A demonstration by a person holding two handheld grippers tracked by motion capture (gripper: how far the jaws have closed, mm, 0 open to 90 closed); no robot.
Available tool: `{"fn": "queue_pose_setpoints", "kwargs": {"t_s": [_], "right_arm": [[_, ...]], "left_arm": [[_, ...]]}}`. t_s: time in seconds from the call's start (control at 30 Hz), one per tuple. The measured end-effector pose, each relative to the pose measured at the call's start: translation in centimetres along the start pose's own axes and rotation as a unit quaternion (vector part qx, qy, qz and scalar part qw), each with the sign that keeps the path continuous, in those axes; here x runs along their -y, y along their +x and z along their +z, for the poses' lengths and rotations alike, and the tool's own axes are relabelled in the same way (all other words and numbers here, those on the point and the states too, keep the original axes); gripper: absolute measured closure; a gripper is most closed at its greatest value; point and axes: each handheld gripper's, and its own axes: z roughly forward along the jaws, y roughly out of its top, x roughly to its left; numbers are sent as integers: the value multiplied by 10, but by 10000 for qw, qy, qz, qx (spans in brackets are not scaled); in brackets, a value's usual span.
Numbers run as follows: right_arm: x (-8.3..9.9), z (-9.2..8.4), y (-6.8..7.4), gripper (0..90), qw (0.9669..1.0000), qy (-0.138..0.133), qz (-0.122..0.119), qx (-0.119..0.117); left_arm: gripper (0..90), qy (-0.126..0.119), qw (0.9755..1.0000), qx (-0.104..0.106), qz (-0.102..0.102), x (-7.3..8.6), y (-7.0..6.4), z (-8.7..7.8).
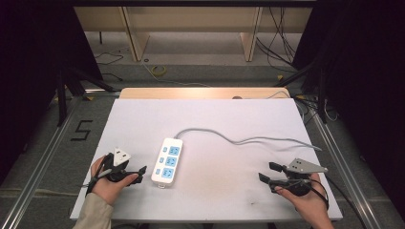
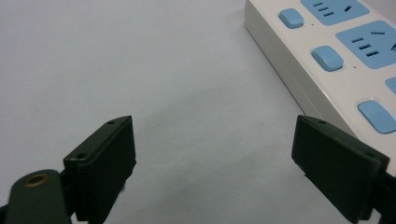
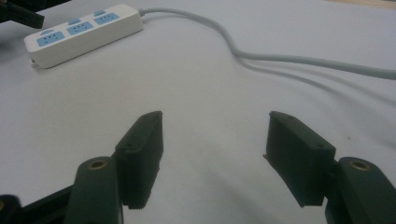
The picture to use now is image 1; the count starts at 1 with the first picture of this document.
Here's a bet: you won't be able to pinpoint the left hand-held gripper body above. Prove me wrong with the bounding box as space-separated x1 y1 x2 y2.
101 146 132 183

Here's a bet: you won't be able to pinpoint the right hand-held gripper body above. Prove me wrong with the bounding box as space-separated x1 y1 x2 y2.
281 157 329 197

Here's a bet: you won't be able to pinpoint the person's left hand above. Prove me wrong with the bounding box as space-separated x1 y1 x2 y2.
90 155 139 206

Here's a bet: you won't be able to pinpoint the person's right hand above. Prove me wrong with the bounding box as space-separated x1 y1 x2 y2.
273 173 330 221

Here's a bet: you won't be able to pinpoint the white power strip blue sockets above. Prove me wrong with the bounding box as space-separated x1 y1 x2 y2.
150 136 184 189

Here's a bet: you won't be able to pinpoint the white board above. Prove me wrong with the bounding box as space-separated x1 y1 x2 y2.
69 97 344 222

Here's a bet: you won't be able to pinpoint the black tripod stand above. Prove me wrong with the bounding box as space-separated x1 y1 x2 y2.
272 58 330 125
54 66 118 128

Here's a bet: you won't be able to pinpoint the wooden table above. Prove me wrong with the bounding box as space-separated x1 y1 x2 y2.
118 87 291 100

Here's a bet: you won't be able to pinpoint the yellow tape roll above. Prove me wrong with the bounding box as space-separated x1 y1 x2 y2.
150 65 167 77

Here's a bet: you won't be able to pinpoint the dark curtain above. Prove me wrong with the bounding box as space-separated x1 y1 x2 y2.
290 0 405 220
0 0 104 185

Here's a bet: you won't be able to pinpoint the light wooden desk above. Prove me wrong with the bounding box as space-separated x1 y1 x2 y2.
73 6 313 63

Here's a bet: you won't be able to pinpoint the left hand-held gripper cable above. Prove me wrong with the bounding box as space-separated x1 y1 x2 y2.
80 155 111 196

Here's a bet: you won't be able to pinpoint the grey power strip cable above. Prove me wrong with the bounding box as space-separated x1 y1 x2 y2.
174 127 323 153

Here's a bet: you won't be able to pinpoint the aluminium floor rail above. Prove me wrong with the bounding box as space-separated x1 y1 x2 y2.
313 115 385 229
0 89 121 229

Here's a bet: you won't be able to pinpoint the right hand-held gripper black cable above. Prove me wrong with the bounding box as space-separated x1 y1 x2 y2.
309 174 369 229

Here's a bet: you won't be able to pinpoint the tangle of floor cables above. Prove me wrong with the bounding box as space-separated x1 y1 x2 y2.
291 93 339 125

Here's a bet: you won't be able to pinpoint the white floor cable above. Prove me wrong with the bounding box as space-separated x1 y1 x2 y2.
140 59 212 89

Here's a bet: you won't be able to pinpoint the thin black floor cable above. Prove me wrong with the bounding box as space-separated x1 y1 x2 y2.
94 51 125 82

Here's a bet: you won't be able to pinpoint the bundle of black cables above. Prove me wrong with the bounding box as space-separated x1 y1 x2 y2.
255 6 300 73

